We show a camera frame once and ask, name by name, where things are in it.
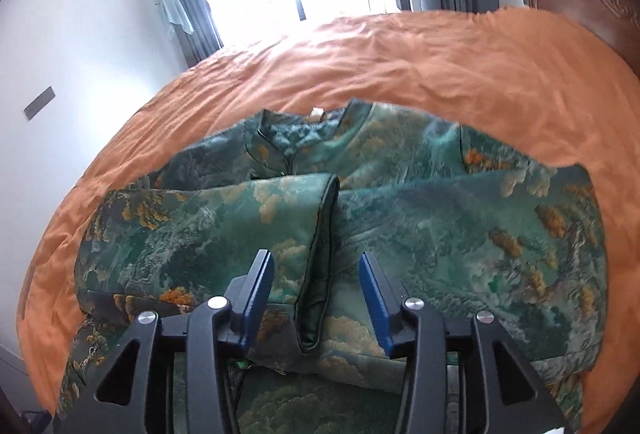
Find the light blue hanging towel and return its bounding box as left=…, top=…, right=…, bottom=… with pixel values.
left=160, top=0, right=194, bottom=35

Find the brown wooden headboard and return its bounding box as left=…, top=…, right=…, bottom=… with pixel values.
left=528, top=0, right=639, bottom=73

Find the grey wall switch panel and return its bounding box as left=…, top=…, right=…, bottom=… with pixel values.
left=23, top=86, right=55, bottom=121

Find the orange duvet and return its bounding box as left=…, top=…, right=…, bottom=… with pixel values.
left=16, top=8, right=639, bottom=433

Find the green patterned padded jacket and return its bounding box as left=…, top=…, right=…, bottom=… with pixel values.
left=55, top=100, right=606, bottom=433

